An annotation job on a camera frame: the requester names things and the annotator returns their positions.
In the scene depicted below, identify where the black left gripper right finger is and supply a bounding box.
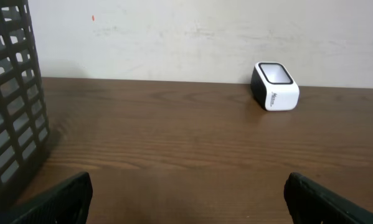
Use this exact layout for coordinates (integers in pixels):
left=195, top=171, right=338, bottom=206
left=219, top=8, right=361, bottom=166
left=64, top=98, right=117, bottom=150
left=283, top=172, right=373, bottom=224

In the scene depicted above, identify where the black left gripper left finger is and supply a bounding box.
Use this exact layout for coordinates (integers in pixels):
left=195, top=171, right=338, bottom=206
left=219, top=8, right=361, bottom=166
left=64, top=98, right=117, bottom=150
left=0, top=172, right=93, bottom=224

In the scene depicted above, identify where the white barcode scanner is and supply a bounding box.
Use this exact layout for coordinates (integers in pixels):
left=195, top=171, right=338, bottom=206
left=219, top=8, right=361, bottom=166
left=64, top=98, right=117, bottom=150
left=250, top=62, right=300, bottom=111

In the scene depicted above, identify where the black plastic mesh basket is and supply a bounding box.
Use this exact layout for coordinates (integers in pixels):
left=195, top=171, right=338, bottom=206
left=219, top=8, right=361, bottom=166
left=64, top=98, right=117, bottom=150
left=0, top=0, right=50, bottom=210

